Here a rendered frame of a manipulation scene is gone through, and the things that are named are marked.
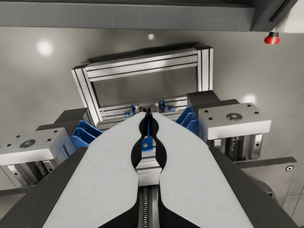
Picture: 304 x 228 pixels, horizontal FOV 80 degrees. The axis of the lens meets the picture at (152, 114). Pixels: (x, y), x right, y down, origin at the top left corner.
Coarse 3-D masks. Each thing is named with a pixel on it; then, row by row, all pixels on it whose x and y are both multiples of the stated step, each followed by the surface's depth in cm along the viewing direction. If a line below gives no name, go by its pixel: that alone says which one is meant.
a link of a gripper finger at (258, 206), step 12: (216, 156) 8; (228, 168) 7; (228, 180) 7; (240, 180) 7; (252, 180) 7; (240, 192) 6; (252, 192) 6; (264, 192) 6; (252, 204) 6; (264, 204) 6; (276, 204) 6; (252, 216) 6; (264, 216) 6; (276, 216) 6; (288, 216) 6
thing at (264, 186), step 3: (255, 180) 41; (258, 180) 41; (258, 183) 40; (261, 183) 41; (264, 183) 41; (261, 186) 40; (264, 186) 40; (267, 186) 41; (264, 189) 39; (267, 189) 40; (270, 189) 41; (267, 192) 39; (270, 192) 40; (273, 192) 41; (270, 195) 40; (273, 195) 40; (273, 198) 40; (276, 198) 40; (276, 201) 40
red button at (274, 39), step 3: (270, 33) 48; (273, 33) 48; (276, 33) 47; (267, 36) 49; (270, 36) 48; (273, 36) 48; (276, 36) 48; (264, 39) 50; (267, 39) 48; (270, 39) 48; (273, 39) 47; (276, 39) 47; (279, 39) 48; (267, 42) 48; (270, 42) 48; (273, 42) 48; (276, 42) 48
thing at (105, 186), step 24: (144, 120) 11; (96, 144) 9; (120, 144) 9; (96, 168) 7; (120, 168) 7; (72, 192) 6; (96, 192) 6; (120, 192) 6; (48, 216) 6; (72, 216) 6; (96, 216) 6; (120, 216) 6
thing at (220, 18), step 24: (0, 0) 31; (24, 0) 31; (48, 0) 31; (72, 0) 32; (96, 0) 32; (0, 24) 33; (24, 24) 33; (48, 24) 33; (72, 24) 33; (96, 24) 33; (120, 24) 33; (144, 24) 33; (168, 24) 33; (192, 24) 33; (216, 24) 33; (240, 24) 34
